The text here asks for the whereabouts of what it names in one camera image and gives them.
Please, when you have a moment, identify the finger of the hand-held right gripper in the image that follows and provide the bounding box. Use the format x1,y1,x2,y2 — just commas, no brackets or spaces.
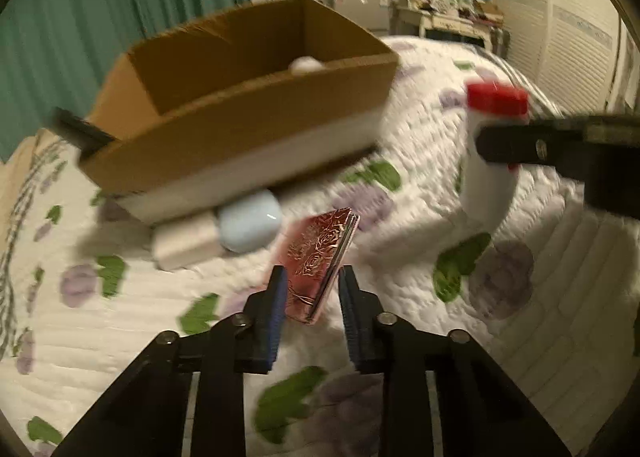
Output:
475,118,591,178

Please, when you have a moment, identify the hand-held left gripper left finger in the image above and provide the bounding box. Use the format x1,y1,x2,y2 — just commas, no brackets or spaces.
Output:
51,265,290,457

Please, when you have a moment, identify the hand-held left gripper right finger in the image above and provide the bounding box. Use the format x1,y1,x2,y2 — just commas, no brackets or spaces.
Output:
338,265,572,457

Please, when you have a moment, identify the white bottle with red cap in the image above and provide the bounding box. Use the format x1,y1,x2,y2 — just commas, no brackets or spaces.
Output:
459,80,530,220

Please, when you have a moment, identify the pink rose-embossed case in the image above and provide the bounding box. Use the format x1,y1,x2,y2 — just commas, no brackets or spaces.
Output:
281,207,361,325

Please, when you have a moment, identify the brown cardboard box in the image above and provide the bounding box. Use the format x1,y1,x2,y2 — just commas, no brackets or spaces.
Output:
79,0,401,224

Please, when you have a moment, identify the pale blue egg-shaped case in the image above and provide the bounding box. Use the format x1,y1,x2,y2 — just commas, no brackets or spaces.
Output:
217,190,282,254

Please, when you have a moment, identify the white rectangular box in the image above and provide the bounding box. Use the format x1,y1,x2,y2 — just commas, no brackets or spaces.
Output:
152,212,226,272

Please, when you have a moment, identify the white louvered wardrobe door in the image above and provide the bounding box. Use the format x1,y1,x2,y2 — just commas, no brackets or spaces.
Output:
492,0,627,108

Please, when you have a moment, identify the floral quilted bedspread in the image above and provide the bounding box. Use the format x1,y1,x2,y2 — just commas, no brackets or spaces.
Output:
0,36,640,457

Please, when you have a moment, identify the white dressing table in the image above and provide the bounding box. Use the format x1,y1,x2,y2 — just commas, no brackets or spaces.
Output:
398,2,511,58

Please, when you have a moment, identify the white appliance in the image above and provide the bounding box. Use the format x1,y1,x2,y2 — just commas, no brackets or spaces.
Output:
332,0,392,34

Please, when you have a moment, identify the white round object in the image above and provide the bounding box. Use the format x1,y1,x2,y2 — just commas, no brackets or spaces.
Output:
288,57,326,76

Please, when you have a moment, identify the black stick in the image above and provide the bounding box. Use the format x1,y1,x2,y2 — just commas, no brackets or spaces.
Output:
53,108,117,150

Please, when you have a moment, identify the green curtain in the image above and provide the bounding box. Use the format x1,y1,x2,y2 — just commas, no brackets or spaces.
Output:
0,0,251,164

